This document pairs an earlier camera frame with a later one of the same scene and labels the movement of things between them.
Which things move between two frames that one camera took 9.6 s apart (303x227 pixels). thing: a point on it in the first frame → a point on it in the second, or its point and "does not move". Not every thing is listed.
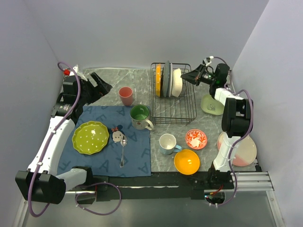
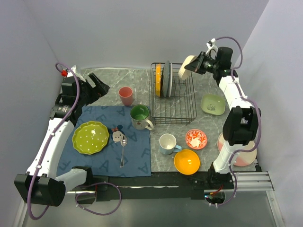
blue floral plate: [165, 79] does not move
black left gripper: [102, 87] does not move
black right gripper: [195, 76] → [196, 65]
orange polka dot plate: [158, 79] does not move
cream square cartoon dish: [177, 82] → [183, 73]
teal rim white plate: [170, 80] does not move
